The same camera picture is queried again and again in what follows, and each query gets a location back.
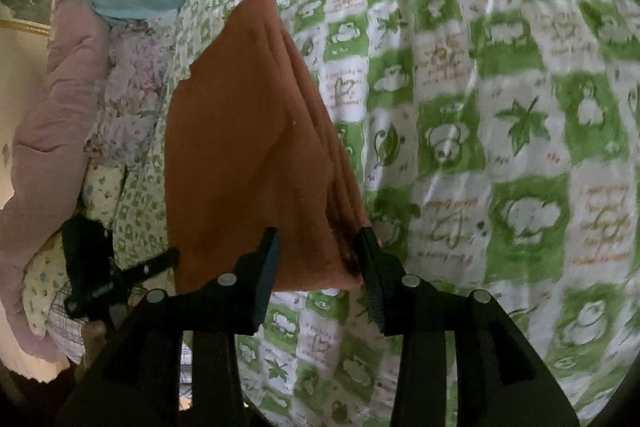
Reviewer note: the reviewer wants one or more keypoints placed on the cream gold-trimmed headboard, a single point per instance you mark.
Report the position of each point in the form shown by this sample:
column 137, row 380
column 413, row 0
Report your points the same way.
column 15, row 107

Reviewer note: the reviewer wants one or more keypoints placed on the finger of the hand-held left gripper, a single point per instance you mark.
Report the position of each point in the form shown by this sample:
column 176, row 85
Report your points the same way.
column 155, row 263

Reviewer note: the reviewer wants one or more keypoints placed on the green white checkered blanket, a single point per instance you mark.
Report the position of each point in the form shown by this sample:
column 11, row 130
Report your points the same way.
column 500, row 57

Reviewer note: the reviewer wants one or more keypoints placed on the white blue plaid cloth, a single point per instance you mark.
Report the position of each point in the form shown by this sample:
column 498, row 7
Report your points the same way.
column 65, row 338

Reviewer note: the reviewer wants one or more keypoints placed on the cream small-flower pillow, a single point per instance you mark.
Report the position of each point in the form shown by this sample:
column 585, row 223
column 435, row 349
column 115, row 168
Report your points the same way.
column 45, row 282

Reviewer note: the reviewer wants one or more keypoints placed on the rust orange knit sweater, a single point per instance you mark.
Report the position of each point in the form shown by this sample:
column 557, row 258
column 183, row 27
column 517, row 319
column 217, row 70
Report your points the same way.
column 240, row 147

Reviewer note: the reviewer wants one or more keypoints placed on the pink quilt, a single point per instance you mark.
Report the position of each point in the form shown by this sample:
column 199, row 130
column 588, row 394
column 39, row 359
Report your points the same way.
column 50, row 132

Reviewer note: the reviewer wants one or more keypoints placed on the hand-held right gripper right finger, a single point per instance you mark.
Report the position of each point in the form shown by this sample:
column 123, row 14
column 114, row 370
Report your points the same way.
column 375, row 297

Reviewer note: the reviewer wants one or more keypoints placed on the pastel floral bed sheet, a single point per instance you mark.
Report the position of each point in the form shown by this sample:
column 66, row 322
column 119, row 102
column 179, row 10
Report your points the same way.
column 135, row 82

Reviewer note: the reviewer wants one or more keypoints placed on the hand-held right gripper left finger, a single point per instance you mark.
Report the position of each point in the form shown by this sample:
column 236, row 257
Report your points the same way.
column 267, row 287

